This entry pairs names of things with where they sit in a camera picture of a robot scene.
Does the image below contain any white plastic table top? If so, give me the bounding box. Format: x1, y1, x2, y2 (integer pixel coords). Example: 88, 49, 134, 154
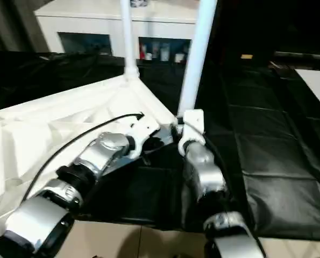
0, 71, 182, 237

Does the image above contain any white cabinet with glass doors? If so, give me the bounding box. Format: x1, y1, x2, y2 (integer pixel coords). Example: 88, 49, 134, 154
33, 0, 203, 64

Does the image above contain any black right camera cable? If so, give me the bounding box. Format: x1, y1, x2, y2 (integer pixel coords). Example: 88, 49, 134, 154
185, 122, 267, 258

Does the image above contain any white plastic table leg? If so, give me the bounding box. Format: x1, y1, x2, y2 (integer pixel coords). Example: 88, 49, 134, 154
119, 0, 140, 81
176, 0, 218, 116

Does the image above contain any white flat board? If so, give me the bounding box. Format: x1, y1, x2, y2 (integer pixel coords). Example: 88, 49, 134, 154
294, 68, 320, 118

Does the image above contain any black horizontal bar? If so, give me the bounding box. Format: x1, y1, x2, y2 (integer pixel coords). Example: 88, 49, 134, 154
274, 52, 320, 60

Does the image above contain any black plastic mat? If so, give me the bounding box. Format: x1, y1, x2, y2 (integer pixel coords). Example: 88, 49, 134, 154
0, 49, 320, 240

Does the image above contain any black camera cable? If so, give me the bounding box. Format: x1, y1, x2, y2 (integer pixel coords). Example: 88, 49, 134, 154
185, 122, 267, 258
19, 112, 146, 205

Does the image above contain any black left camera cable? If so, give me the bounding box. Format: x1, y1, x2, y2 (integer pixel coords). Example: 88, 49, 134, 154
19, 112, 146, 205

